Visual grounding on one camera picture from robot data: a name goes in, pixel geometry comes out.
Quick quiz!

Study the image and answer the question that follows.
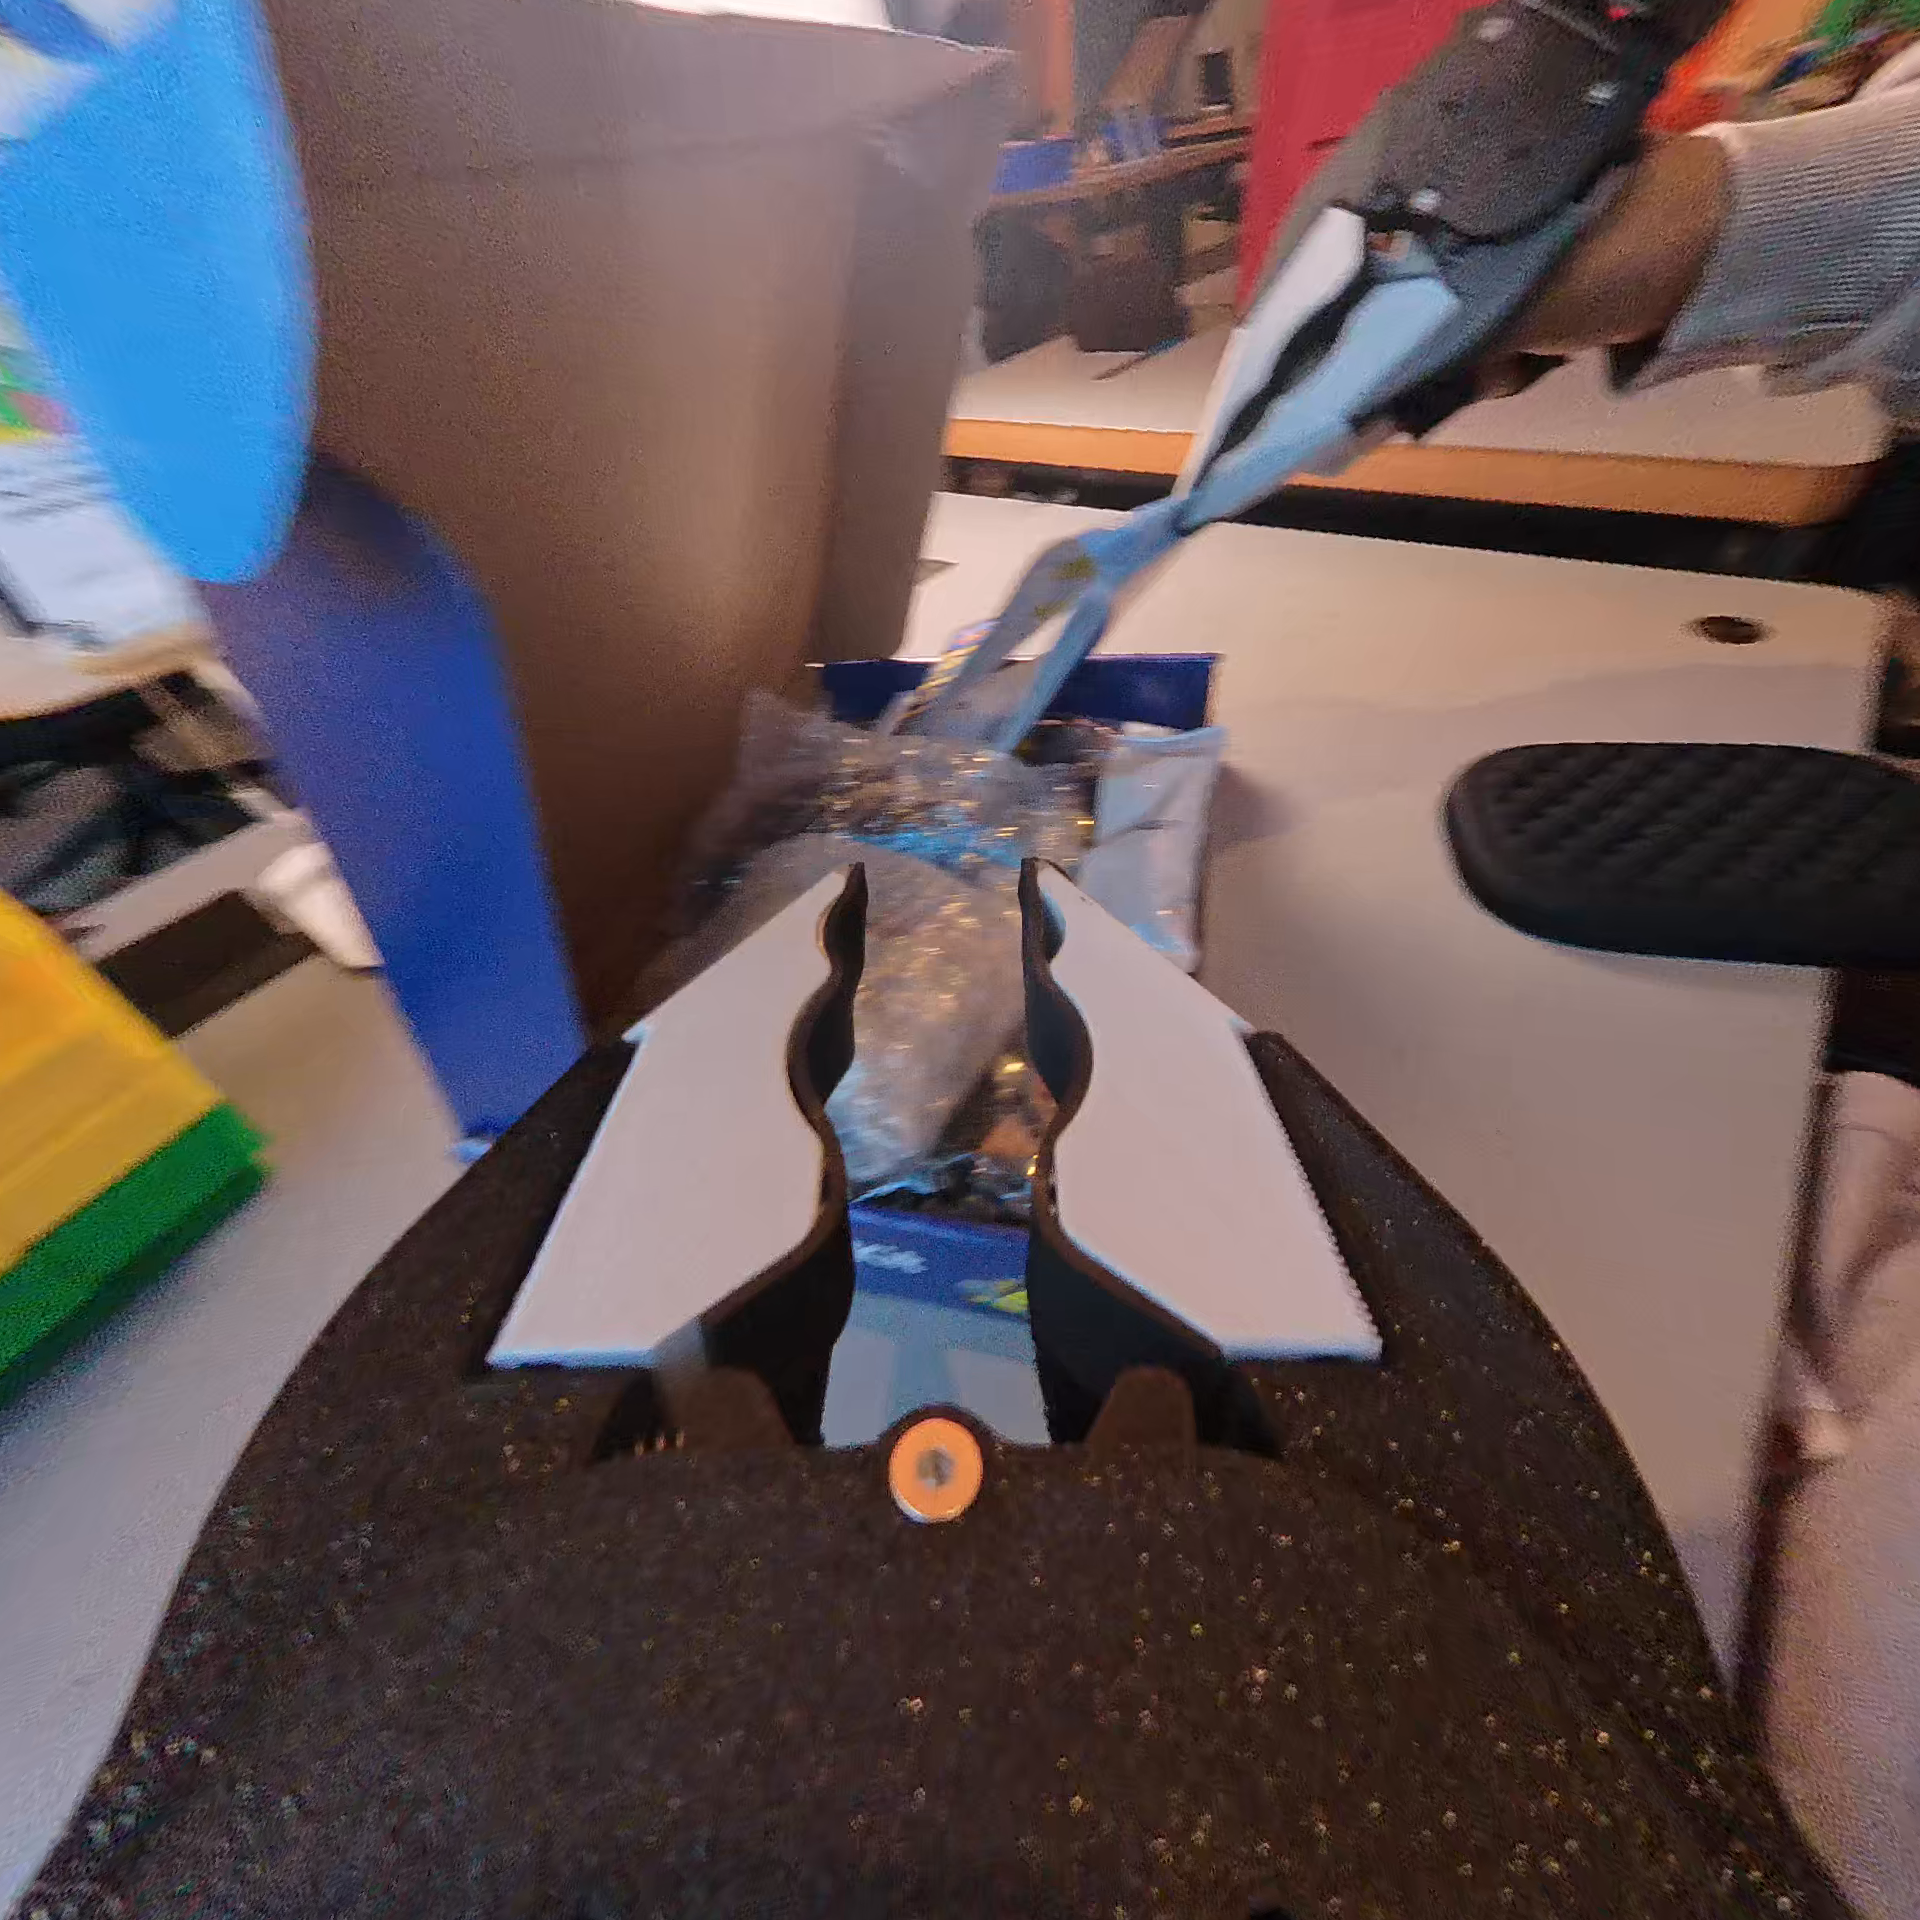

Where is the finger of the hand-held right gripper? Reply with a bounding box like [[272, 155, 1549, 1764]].
[[1181, 275, 1468, 536], [1176, 202, 1377, 500]]

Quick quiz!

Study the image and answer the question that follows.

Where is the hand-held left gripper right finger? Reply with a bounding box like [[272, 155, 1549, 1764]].
[[1019, 857, 1386, 1368]]

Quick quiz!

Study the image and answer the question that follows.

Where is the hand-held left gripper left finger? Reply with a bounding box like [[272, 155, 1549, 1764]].
[[488, 861, 874, 1373]]

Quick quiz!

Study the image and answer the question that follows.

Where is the bubble wrap bag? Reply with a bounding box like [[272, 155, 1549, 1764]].
[[688, 691, 1107, 1193]]

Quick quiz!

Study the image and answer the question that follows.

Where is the blue cardboard kit box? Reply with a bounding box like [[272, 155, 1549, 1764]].
[[0, 0, 1227, 1328]]

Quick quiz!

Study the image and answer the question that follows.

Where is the person's right forearm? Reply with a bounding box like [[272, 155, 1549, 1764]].
[[1621, 45, 1920, 404]]

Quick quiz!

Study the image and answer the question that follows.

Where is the grey desk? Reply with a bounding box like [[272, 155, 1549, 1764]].
[[0, 488, 1895, 1863]]

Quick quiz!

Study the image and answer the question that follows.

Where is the person's right hand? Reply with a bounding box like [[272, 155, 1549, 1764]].
[[1512, 132, 1737, 360]]

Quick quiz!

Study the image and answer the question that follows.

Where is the red tote bag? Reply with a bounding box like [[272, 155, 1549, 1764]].
[[1237, 0, 1509, 309]]

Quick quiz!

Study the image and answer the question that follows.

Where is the wooden workbench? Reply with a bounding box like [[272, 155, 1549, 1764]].
[[971, 128, 1258, 367]]

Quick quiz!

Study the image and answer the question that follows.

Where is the wood-edged table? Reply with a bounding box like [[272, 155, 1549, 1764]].
[[941, 328, 1895, 531]]

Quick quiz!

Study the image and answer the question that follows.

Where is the white labelled parts bag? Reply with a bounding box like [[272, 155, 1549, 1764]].
[[1093, 725, 1227, 973]]

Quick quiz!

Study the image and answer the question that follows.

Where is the green storage bin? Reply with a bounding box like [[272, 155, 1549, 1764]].
[[0, 1101, 275, 1402]]

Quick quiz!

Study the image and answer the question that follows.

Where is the black office chair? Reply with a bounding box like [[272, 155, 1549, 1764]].
[[1444, 739, 1920, 973]]

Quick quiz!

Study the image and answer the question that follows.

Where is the yellow storage bin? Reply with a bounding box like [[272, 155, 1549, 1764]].
[[0, 892, 232, 1279]]

